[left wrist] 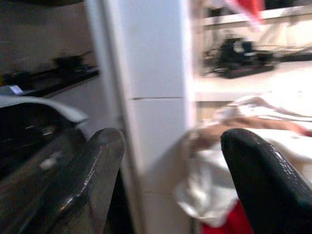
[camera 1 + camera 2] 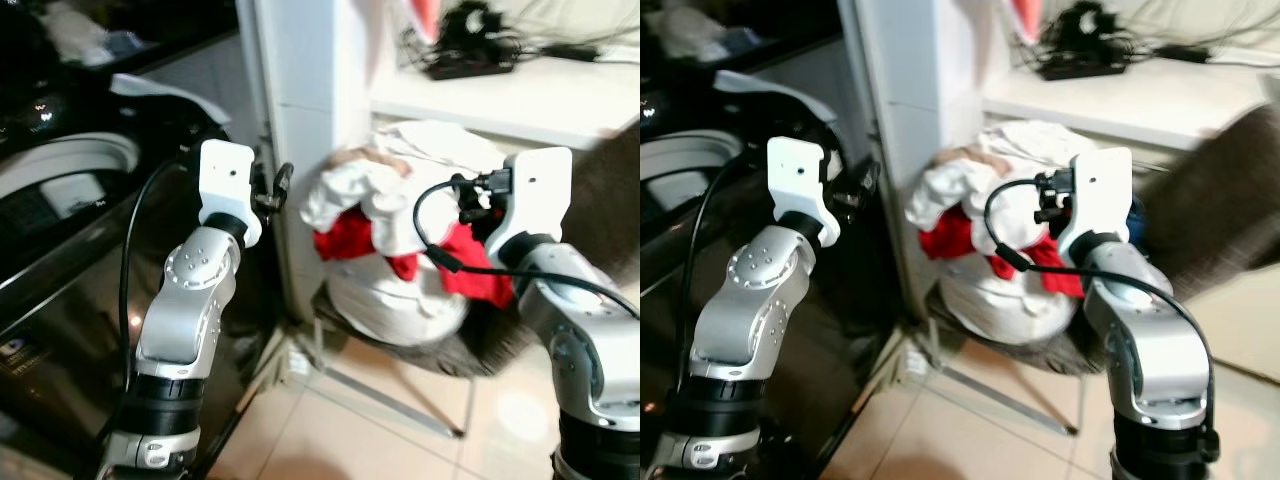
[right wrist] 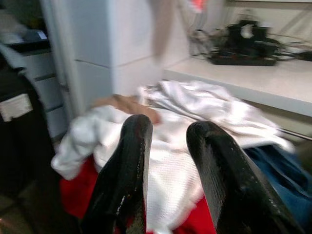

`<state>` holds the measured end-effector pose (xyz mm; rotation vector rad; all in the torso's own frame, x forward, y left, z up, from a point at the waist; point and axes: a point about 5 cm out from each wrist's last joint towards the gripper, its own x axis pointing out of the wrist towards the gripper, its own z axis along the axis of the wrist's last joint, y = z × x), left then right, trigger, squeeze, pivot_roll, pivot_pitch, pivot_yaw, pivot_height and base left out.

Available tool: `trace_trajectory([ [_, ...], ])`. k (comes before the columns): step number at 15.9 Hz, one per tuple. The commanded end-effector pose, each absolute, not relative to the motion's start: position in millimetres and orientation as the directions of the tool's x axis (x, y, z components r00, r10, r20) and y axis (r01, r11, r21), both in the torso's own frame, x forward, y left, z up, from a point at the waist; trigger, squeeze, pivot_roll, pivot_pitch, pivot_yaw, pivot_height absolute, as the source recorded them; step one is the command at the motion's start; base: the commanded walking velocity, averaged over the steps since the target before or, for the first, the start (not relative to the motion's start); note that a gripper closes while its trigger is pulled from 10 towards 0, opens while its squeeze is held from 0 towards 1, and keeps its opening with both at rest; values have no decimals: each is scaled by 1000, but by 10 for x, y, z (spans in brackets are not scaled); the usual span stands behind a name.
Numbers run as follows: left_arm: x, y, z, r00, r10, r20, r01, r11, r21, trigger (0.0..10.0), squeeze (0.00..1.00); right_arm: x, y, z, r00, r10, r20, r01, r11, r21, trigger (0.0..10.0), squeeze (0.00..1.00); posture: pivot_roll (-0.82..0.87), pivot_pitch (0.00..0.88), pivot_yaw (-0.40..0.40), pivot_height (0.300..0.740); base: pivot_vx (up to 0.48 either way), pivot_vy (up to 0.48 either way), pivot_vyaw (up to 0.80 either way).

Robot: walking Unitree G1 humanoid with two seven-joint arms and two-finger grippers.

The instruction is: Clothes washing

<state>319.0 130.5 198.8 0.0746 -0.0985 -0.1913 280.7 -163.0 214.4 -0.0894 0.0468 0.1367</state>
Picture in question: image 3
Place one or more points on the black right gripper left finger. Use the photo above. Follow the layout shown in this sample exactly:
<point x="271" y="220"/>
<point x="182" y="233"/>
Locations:
<point x="124" y="175"/>

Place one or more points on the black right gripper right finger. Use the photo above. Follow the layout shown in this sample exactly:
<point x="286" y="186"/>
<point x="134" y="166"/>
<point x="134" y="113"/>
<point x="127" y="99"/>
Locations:
<point x="226" y="180"/>

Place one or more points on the red garment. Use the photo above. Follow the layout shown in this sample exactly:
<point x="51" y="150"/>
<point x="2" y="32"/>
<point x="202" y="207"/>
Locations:
<point x="80" y="195"/>

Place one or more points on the blue garment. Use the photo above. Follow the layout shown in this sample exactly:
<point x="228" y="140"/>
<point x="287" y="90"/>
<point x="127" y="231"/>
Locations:
<point x="282" y="175"/>

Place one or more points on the white waffle cloth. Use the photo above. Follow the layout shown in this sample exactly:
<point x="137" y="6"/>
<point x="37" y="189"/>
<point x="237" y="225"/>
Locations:
<point x="175" y="136"/>

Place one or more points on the beige garment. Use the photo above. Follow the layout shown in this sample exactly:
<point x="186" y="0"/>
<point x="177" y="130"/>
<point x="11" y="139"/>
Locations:
<point x="131" y="106"/>

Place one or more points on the white shelf board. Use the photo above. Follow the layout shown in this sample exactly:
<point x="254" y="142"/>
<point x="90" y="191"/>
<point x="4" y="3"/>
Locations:
<point x="248" y="78"/>

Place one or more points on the black bag with white label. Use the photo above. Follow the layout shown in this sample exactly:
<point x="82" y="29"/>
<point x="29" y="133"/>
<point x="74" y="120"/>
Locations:
<point x="22" y="126"/>

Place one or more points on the black power strip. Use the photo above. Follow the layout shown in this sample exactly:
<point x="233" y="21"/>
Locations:
<point x="243" y="59"/>

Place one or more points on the white drawer unit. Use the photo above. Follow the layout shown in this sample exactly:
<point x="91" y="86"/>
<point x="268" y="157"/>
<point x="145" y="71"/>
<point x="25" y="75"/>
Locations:
<point x="46" y="80"/>

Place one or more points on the white cabinet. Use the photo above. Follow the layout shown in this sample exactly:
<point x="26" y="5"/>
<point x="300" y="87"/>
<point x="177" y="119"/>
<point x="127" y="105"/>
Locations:
<point x="109" y="46"/>

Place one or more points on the black device with white part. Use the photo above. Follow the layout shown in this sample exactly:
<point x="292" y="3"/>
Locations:
<point x="247" y="33"/>

